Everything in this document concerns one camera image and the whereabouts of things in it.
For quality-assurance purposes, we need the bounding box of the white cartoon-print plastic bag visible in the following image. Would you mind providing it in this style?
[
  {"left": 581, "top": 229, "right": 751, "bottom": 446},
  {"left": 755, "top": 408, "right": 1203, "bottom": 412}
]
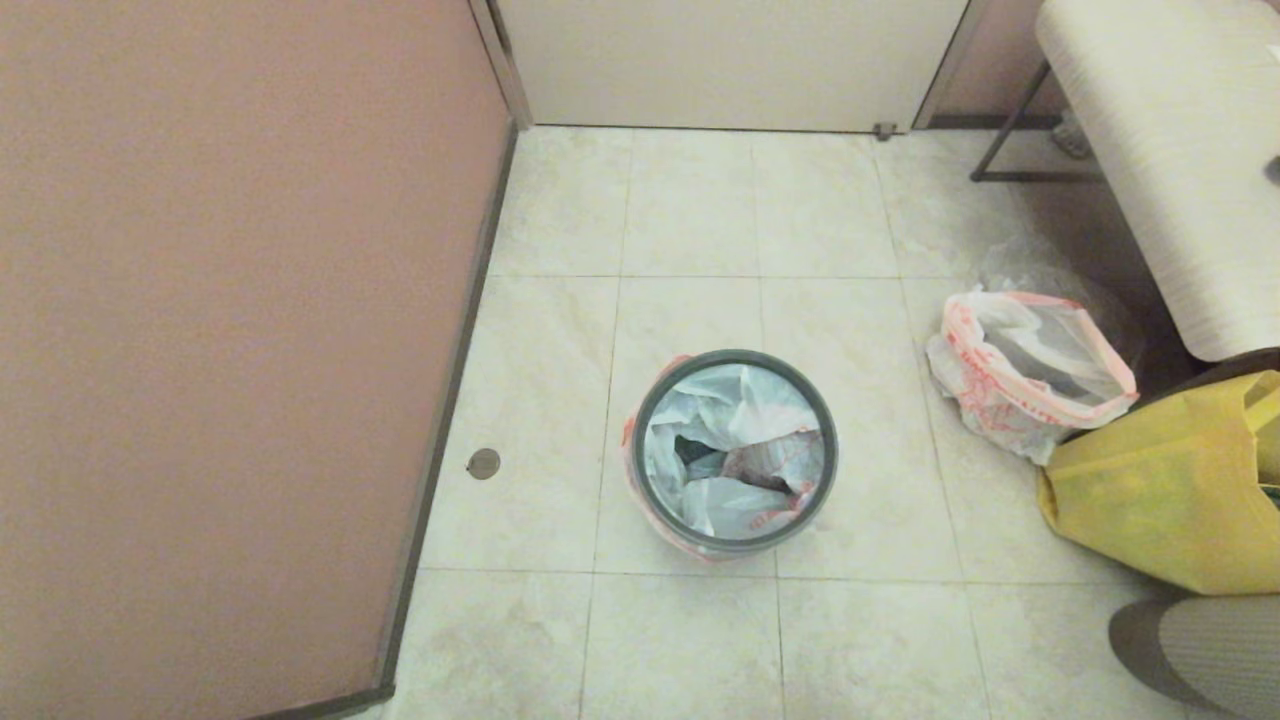
[{"left": 621, "top": 350, "right": 839, "bottom": 564}]

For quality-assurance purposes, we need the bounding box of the black bin retaining ring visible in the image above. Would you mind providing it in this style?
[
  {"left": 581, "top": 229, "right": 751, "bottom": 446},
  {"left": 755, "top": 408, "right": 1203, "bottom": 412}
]
[{"left": 630, "top": 348, "right": 840, "bottom": 557}]

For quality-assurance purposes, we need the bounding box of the used white red-print trash bag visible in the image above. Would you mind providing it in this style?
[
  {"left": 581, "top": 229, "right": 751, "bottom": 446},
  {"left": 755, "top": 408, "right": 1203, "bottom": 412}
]
[{"left": 925, "top": 287, "right": 1141, "bottom": 467}]

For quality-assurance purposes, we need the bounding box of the yellow fabric tote bag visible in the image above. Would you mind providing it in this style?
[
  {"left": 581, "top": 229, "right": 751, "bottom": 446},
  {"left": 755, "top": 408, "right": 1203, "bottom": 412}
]
[{"left": 1037, "top": 370, "right": 1280, "bottom": 598}]

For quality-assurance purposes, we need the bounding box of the beige door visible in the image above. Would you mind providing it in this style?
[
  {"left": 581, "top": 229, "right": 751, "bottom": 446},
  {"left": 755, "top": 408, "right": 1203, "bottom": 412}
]
[{"left": 495, "top": 0, "right": 971, "bottom": 133}]

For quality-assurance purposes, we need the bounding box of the small clear plastic item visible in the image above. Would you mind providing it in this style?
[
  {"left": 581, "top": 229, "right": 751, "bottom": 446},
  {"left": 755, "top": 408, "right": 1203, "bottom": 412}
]
[{"left": 1052, "top": 108, "right": 1094, "bottom": 161}]

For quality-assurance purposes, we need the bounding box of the white wood-grain table top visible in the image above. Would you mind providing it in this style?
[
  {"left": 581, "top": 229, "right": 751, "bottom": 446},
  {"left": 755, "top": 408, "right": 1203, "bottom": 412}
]
[{"left": 1034, "top": 0, "right": 1280, "bottom": 363}]

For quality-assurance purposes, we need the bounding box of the grey ribbed cylinder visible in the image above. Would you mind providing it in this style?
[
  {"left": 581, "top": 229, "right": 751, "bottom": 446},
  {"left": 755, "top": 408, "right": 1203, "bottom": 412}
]
[{"left": 1108, "top": 595, "right": 1280, "bottom": 720}]

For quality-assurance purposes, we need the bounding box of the dark metal table frame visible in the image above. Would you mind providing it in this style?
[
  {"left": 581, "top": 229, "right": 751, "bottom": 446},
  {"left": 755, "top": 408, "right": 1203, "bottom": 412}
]
[{"left": 968, "top": 58, "right": 1109, "bottom": 186}]

